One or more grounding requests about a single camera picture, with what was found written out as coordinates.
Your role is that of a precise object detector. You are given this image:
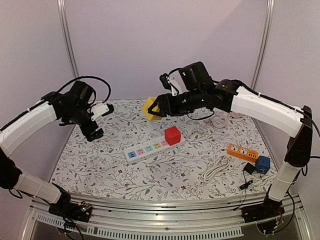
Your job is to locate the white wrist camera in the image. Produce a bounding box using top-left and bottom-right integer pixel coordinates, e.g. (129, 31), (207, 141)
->
(90, 103), (114, 121)
(159, 73), (183, 97)

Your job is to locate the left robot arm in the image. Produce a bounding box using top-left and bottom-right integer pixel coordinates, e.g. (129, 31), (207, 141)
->
(0, 80), (113, 217)

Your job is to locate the blue cube socket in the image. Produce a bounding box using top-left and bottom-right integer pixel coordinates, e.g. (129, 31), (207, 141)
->
(255, 155), (271, 175)

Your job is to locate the left aluminium frame post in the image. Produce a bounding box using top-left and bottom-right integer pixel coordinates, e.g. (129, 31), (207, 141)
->
(57, 0), (79, 78)

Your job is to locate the white coiled cable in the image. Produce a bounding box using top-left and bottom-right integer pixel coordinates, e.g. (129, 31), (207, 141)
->
(201, 154), (232, 183)

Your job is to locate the aluminium frame post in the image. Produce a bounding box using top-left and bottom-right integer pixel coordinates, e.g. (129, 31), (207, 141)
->
(57, 0), (79, 78)
(250, 0), (275, 90)

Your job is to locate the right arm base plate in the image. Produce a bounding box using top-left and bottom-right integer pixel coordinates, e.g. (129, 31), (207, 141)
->
(241, 203), (285, 223)

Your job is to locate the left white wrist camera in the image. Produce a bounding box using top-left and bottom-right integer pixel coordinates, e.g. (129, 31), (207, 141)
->
(90, 103), (114, 121)

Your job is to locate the orange USB power strip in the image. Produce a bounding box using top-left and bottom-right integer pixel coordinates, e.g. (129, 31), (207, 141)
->
(227, 144), (259, 163)

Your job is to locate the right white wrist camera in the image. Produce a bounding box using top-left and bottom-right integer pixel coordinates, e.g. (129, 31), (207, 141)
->
(159, 73), (183, 97)

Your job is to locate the yellow cube socket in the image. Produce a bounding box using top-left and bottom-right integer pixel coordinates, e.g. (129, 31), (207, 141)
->
(142, 96), (163, 122)

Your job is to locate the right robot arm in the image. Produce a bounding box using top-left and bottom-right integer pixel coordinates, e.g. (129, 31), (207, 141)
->
(147, 61), (314, 218)

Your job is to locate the right aluminium frame post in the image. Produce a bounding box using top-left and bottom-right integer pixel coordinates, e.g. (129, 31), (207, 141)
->
(250, 0), (275, 90)

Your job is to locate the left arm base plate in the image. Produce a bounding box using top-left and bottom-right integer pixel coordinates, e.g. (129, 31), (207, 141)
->
(48, 201), (93, 223)

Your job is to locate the red cube socket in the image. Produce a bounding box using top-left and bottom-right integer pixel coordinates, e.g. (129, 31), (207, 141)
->
(164, 126), (181, 146)

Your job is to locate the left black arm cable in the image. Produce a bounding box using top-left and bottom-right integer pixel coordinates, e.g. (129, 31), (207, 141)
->
(56, 75), (112, 103)

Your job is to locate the floral table cloth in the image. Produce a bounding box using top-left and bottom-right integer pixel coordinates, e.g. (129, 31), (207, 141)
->
(50, 99), (277, 201)

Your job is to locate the black power adapter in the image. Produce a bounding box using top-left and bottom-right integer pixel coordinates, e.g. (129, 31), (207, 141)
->
(243, 162), (256, 175)

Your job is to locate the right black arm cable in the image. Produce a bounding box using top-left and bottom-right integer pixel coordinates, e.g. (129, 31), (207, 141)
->
(167, 67), (320, 163)

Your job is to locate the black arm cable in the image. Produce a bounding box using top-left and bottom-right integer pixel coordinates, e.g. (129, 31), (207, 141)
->
(56, 75), (112, 103)
(167, 67), (320, 163)

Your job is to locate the white multicolour power strip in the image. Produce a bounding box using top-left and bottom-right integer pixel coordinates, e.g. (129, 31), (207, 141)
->
(123, 136), (186, 164)

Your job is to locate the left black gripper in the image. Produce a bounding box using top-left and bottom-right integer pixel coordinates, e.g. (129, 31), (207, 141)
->
(64, 102), (104, 141)

